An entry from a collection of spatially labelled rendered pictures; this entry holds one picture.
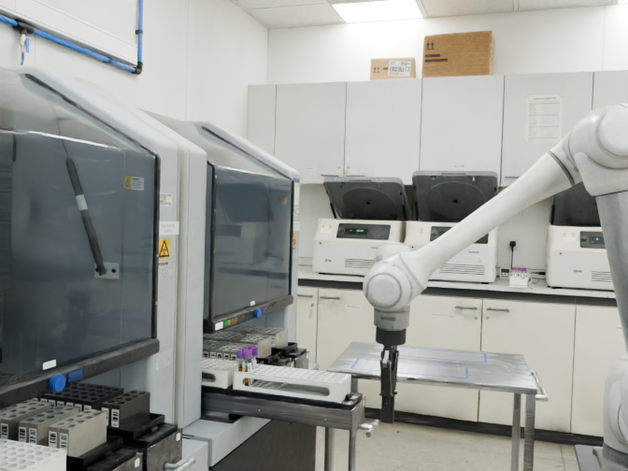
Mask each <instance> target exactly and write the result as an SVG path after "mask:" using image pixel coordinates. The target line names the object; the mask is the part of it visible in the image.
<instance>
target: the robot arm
mask: <svg viewBox="0 0 628 471"><path fill-rule="evenodd" d="M581 181H583V183H584V186H585V188H586V190H587V191H588V193H589V194H590V195H591V196H593V195H595V199H596V204H597V208H598V213H599V218H600V222H601V226H602V231H603V236H604V240H605V245H606V250H607V258H608V263H609V268H610V273H611V277H612V282H613V287H614V292H615V296H616V300H617V305H618V310H619V314H620V319H621V328H622V332H623V337H624V342H625V347H626V351H627V354H623V355H622V356H621V357H620V358H618V359H617V360H616V361H615V362H614V364H613V365H612V366H611V368H610V369H609V372H608V374H607V378H606V385H605V392H604V404H603V427H604V443H603V447H593V449H592V453H593V454H594V455H595V456H596V457H597V460H598V463H599V465H600V468H601V469H600V471H628V105H627V104H621V103H616V104H608V105H604V106H601V107H598V108H596V109H594V110H592V111H590V112H589V113H587V114H586V115H585V116H583V117H582V118H581V119H580V120H579V121H578V122H577V124H576V125H575V127H574V128H573V129H572V130H571V131H570V132H569V133H568V134H567V135H566V136H565V137H564V138H563V139H561V140H560V141H559V142H558V143H557V144H556V145H555V146H554V147H552V148H551V149H550V150H548V151H547V152H546V153H545V154H544V155H543V156H542V157H541V158H540V159H539V160H538V161H537V162H536V163H535V164H534V165H532V166H531V167H530V168H529V169H528V170H527V171H526V172H525V173H524V174H523V175H522V176H521V177H519V178H518V179H517V180H516V181H515V182H514V183H512V184H511V185H510V186H509V187H507V188H506V189H505V190H503V191H502V192H501V193H499V194H498V195H496V196H495V197H494V198H493V199H492V200H490V201H489V202H487V203H486V204H485V205H483V206H482V207H480V208H479V209H477V210H476V211H475V212H473V213H472V214H471V215H469V216H468V217H466V218H465V219H464V220H462V221H461V222H459V223H458V224H457V225H455V226H454V227H452V228H451V229H450V230H448V231H447V232H446V233H445V234H444V235H442V236H440V237H439V238H437V239H436V240H434V241H433V242H431V243H429V244H428V245H426V246H424V247H423V248H421V249H419V250H415V251H411V248H410V246H409V245H406V244H403V243H398V242H388V243H383V244H380V245H379V246H378V249H377V252H376V254H375V258H374V262H373V265H372V268H371V269H370V270H369V271H368V272H367V274H366V275H365V277H364V284H363V289H364V296H365V298H366V299H367V301H368V302H369V304H370V305H371V306H372V307H373V308H374V323H373V324H374V325H375V326H377V327H376V342H377V343H379V344H382V345H383V351H381V354H380V357H381V359H380V361H379V364H380V394H379V395H381V396H382V398H381V422H386V423H393V418H394V396H395V395H396V394H397V392H396V391H395V390H396V380H397V368H398V359H399V354H400V352H399V350H397V346H401V345H404V344H405V343H406V334H407V329H405V328H407V327H408V326H409V314H410V302H411V301H412V300H413V299H414V298H415V297H416V296H418V295H419V294H420V293H421V292H422V291H424V290H425V289H426V288H427V281H428V278H429V277H430V276H431V275H432V274H433V273H434V272H435V271H436V270H437V268H439V267H440V266H441V265H443V264H444V263H446V262H447V261H448V260H450V259H451V258H452V257H454V256H455V255H457V254H458V253H459V252H461V251H462V250H464V249H466V248H467V247H469V246H470V245H472V244H473V243H474V242H476V241H477V240H479V239H480V238H482V237H483V236H485V235H487V234H488V233H489V232H490V231H492V230H493V229H494V228H496V227H497V226H499V225H500V224H502V223H503V222H505V221H507V220H508V219H510V218H511V217H513V216H514V215H516V214H517V213H519V212H520V211H522V210H524V209H525V208H527V207H529V206H531V205H533V204H535V203H537V202H539V201H541V200H543V199H545V198H547V197H550V196H552V195H554V194H556V193H559V192H561V191H564V190H566V189H569V188H571V187H572V186H574V185H576V184H578V183H580V182H581Z"/></svg>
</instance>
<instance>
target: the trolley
mask: <svg viewBox="0 0 628 471"><path fill-rule="evenodd" d="M397 350H399V352H400V354H399V359H398V368H397V380H396V382H400V383H410V384H420V385H431V386H440V387H451V388H461V389H471V390H482V391H492V392H502V393H513V417H512V441H511V465H510V471H519V456H520V432H521V394H526V400H525V424H524V446H523V469H522V471H533V466H534V443H535V401H541V402H548V401H549V398H548V396H547V394H546V391H545V389H544V387H543V385H542V383H541V381H540V378H539V376H538V374H537V373H536V371H535V370H529V368H528V365H527V363H526V361H525V359H524V357H523V355H522V354H511V353H499V352H487V351H474V350H451V349H439V348H426V347H414V346H402V345H401V346H397ZM381 351H383V345H382V344H379V343H366V342H354V341H353V342H352V343H351V344H350V345H349V346H348V347H347V348H346V349H345V350H344V351H343V352H342V353H341V354H340V355H339V356H338V357H337V359H336V360H335V361H334V362H333V363H332V364H331V365H330V366H329V367H328V368H327V369H326V372H334V373H342V374H350V375H351V380H350V391H351V392H354V393H357V392H358V383H359V379H369V380H379V381H380V364H379V361H380V359H381V357H380V354H381ZM532 376H534V377H535V381H536V383H537V386H538V388H539V390H540V392H541V394H542V395H539V394H537V387H536V385H535V382H534V380H533V377H532ZM356 441H357V433H356V434H355V436H354V437H353V438H351V431H350V438H349V468H348V471H356ZM334 447H335V428H328V427H325V446H324V471H334Z"/></svg>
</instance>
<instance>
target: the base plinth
mask: <svg viewBox="0 0 628 471"><path fill-rule="evenodd" d="M364 417H365V418H368V419H376V420H381V409H380V408H372V407H366V408H365V416H364ZM393 420H394V421H396V422H403V423H410V424H418V425H425V426H432V427H439V428H446V429H453V430H460V431H467V432H475V433H482V434H489V435H502V436H509V437H512V425H506V424H499V423H491V422H484V421H465V420H458V419H452V418H444V417H437V416H431V415H423V414H417V413H410V412H404V411H396V410H395V411H394V418H393ZM520 438H524V427H521V432H520ZM535 440H538V441H545V442H552V443H559V444H566V445H574V446H575V445H585V446H593V447H603V443H604V438H603V437H602V436H595V435H582V434H574V433H571V432H570V433H567V432H559V431H551V430H544V429H536V428H535Z"/></svg>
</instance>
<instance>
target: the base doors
mask: <svg viewBox="0 0 628 471"><path fill-rule="evenodd" d="M297 293H298V294H302V295H313V297H303V296H297V315H296V343H298V347H297V348H303V349H307V351H309V359H308V362H309V363H311V364H315V363H316V358H317V364H319V371H325V372H326V369H327V368H328V367H329V366H330V365H331V364H332V363H333V362H334V361H335V360H336V359H337V357H338V356H339V355H340V354H341V353H342V352H343V351H344V350H345V349H346V348H347V347H348V346H349V345H350V344H351V343H352V342H353V341H354V342H366V343H377V342H376V327H377V326H375V325H374V324H373V323H374V308H373V307H372V306H371V305H370V304H369V302H368V301H367V299H366V298H365V296H364V292H362V291H347V290H333V289H319V288H308V287H297ZM321 296H325V297H339V298H340V299H339V300H337V299H324V298H321ZM311 304H314V307H311ZM346 305H350V306H357V307H361V309H357V308H349V307H346ZM457 306H459V307H476V308H477V309H465V308H455V307H457ZM489 307H490V308H496V309H506V308H507V309H509V312H506V311H493V310H487V308H489ZM311 309H312V317H311V318H310V317H309V311H310V310H311ZM481 311H482V333H481ZM575 311H576V327H575ZM431 313H438V314H449V316H448V317H436V316H431ZM476 316H477V317H478V319H477V320H475V319H474V318H475V317H476ZM487 316H488V317H489V319H488V320H486V317H487ZM615 326H620V327H621V319H620V314H619V310H618V309H617V308H613V307H586V306H572V305H558V304H544V303H530V302H516V301H502V300H488V299H483V309H482V299H471V298H458V297H445V296H432V295H418V296H416V297H415V298H414V299H413V300H412V301H411V302H410V314H409V326H408V327H407V328H405V329H407V334H406V343H405V344H404V345H402V346H414V347H426V348H439V349H451V350H474V351H480V335H481V351H487V352H499V353H511V354H522V355H523V357H524V359H525V361H526V363H527V365H528V368H529V370H535V371H536V373H537V374H538V376H539V378H540V381H541V383H542V385H543V387H544V389H545V391H546V394H547V396H548V398H549V401H548V402H541V401H535V428H536V429H544V430H551V431H559V432H567V433H570V421H571V433H574V434H582V435H595V436H602V437H604V427H603V404H604V392H605V385H606V378H607V374H608V372H609V369H610V368H611V366H612V365H613V364H614V362H615V361H616V360H617V359H618V358H620V357H621V356H622V355H623V354H627V351H626V347H625V342H624V337H623V332H622V330H616V329H614V328H615ZM317 328H318V331H317ZM574 334H575V348H574ZM573 355H574V370H573ZM572 378H573V391H572ZM395 391H396V392H397V394H396V395H395V396H394V410H396V411H404V412H410V413H417V414H423V415H431V416H437V417H444V418H452V419H458V420H465V421H484V422H491V423H499V424H506V425H512V417H513V393H512V392H492V391H482V390H479V407H478V390H471V389H461V388H451V387H440V386H431V385H420V384H410V383H400V382H396V390H395ZM358 393H362V394H363V396H365V407H372V408H380V409H381V398H382V396H381V395H379V394H380V381H379V380H369V379H359V383H358ZM571 399H572V412H571Z"/></svg>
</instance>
